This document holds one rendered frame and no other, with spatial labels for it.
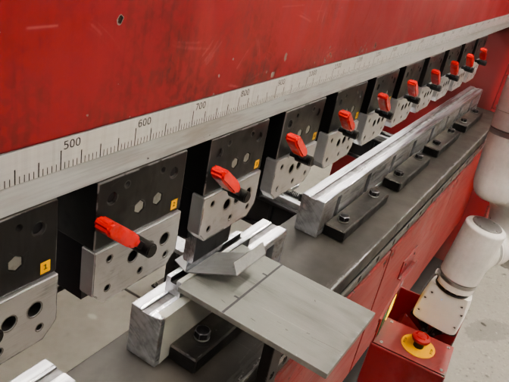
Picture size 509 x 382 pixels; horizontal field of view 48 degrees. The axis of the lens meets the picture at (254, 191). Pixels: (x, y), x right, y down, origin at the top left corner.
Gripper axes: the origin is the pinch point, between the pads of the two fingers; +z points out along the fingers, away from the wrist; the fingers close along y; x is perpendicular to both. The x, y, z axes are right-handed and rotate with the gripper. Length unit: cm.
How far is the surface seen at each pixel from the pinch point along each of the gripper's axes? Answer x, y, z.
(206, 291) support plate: -50, -34, -23
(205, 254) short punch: -45, -39, -25
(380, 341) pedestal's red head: -14.1, -8.2, -3.5
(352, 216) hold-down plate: 10.4, -27.4, -14.2
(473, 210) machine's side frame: 169, 3, 36
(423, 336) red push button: -10.2, -1.1, -6.9
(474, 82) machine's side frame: 171, -23, -22
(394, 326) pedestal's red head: -6.9, -7.1, -3.4
